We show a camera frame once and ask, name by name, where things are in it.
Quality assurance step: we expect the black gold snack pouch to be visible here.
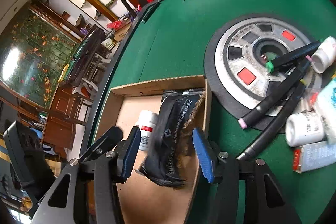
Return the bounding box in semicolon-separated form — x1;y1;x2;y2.
137;89;206;188

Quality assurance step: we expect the low wooden coffee table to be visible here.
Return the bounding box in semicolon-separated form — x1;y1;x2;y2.
107;19;131;42

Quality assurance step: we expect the white bottle red label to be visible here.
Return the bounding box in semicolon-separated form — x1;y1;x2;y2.
135;110;158;151

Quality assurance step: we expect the teal tissue pack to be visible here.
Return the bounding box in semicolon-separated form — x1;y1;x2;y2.
313;79;336;144

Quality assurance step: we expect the silver red box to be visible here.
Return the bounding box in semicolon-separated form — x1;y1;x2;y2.
293;141;335;173

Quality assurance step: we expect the black marker green cap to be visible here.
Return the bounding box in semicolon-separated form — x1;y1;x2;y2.
265;40;322;73

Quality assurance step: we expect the floral wall mural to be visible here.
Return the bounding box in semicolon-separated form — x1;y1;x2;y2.
1;6;78;108

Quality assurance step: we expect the cardboard tray box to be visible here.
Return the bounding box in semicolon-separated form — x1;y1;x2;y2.
97;75;212;223

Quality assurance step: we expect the black marker pink cap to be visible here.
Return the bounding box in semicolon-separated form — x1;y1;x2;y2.
238;55;311;129

